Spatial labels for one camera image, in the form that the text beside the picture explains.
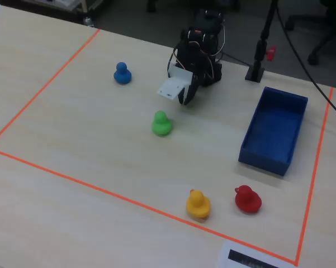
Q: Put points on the blue rubber duck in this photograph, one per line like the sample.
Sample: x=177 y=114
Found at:
x=122 y=74

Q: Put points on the red rubber duck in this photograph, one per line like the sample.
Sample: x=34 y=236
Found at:
x=247 y=199

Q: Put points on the black office chair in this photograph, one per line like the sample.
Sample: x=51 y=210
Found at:
x=324 y=30

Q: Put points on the small black box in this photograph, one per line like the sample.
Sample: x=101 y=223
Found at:
x=259 y=56

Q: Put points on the blue plastic box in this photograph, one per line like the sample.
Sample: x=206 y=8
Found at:
x=274 y=131

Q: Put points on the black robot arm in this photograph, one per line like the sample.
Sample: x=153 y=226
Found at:
x=212 y=74

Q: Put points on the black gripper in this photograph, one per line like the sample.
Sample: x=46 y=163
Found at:
x=190 y=90

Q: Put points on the yellow rubber duck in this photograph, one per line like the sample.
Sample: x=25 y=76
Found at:
x=198 y=205

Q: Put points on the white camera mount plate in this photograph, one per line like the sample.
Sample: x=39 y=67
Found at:
x=174 y=83

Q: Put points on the clear plastic bottle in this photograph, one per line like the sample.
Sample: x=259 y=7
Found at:
x=89 y=22

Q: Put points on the white paper with black bar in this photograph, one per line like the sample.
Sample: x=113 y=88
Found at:
x=248 y=257

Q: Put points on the red clamp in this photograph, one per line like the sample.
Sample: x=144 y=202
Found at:
x=271 y=53

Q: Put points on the green rubber duck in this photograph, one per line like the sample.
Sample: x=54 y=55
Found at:
x=161 y=124

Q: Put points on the orange tape strip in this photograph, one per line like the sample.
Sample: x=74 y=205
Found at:
x=314 y=173
x=142 y=205
x=44 y=86

